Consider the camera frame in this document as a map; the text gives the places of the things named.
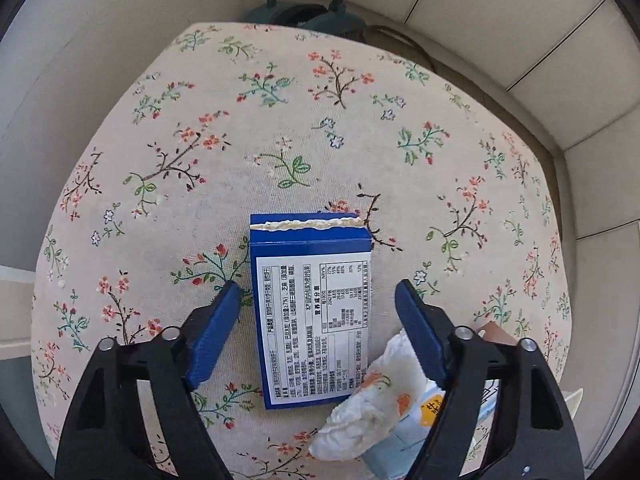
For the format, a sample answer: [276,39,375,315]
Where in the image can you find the milk carton with barcode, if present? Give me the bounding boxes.
[361,379,499,480]

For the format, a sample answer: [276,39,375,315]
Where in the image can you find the floral tablecloth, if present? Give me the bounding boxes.
[32,24,572,479]

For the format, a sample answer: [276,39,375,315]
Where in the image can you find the broom with grey handle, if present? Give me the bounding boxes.
[244,0,328,28]

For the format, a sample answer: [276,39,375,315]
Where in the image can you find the white kitchen cabinets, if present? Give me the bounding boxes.
[269,0,640,466]

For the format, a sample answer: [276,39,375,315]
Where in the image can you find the blue cardboard box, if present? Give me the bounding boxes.
[250,212,372,410]

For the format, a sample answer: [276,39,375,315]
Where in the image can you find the crumpled white tissue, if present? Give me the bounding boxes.
[308,330,427,462]

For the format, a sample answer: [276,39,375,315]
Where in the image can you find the mop with grey handle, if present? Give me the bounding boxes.
[300,0,367,42]

